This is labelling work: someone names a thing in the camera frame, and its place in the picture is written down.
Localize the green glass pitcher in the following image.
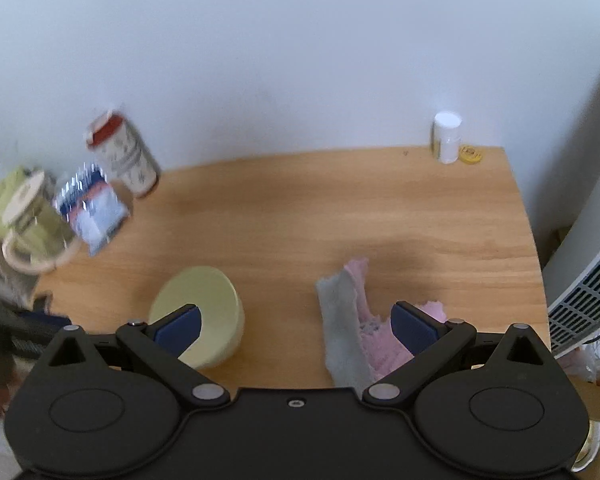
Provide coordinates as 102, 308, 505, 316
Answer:
0, 166, 82, 275

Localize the pale yellow bowl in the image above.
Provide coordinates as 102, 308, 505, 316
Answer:
148, 266, 245, 370

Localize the red lid paper cup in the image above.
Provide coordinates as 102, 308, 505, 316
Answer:
85, 110, 159, 197

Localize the pink grey cleaning cloth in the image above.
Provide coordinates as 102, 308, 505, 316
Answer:
315, 257, 450, 389

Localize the white pill bottle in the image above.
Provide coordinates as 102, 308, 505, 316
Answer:
432, 110, 463, 165

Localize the yellow round lid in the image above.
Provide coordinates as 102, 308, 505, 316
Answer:
458, 145, 483, 165

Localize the white appliance with grille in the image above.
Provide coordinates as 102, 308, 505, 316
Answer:
541, 44, 600, 361

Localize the blue white snack packet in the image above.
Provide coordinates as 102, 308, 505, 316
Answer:
53, 164, 130, 256

